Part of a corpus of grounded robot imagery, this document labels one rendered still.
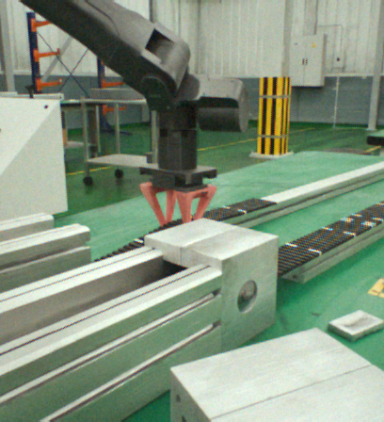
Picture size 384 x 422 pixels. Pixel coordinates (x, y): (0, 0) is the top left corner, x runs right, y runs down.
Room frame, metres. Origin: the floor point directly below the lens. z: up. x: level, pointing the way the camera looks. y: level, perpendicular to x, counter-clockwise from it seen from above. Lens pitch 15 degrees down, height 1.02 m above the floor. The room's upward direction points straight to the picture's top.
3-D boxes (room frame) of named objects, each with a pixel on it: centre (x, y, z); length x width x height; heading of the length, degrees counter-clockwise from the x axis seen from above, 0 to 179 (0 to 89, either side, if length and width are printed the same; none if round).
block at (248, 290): (0.46, -0.01, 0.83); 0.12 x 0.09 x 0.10; 48
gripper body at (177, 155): (0.69, 0.02, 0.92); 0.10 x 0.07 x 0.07; 48
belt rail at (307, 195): (1.05, -0.31, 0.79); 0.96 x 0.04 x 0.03; 138
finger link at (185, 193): (0.68, 0.01, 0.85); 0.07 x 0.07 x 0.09; 48
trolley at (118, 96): (4.83, 0.54, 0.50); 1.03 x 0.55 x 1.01; 59
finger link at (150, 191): (0.70, 0.03, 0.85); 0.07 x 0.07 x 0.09; 48
